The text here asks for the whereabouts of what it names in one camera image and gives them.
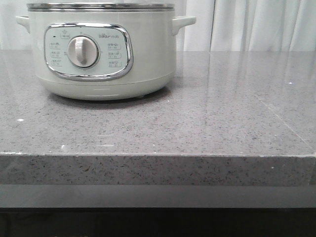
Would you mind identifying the glass pot lid steel rim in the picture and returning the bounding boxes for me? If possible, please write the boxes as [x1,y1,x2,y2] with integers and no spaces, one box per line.
[27,2,175,12]

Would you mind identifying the pale green electric cooking pot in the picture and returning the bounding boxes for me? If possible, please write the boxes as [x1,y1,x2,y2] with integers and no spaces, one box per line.
[16,10,196,100]

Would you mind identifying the white pleated curtain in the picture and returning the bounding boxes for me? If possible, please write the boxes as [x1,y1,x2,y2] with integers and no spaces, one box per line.
[0,0,316,52]

